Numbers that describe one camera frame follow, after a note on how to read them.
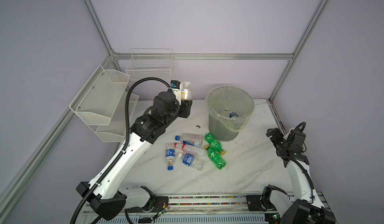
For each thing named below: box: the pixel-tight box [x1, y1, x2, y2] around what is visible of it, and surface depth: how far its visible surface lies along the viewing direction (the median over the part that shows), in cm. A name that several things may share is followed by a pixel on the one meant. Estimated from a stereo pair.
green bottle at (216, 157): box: [204, 145, 227, 170], surface depth 87 cm
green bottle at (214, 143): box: [204, 133, 226, 156], surface depth 92 cm
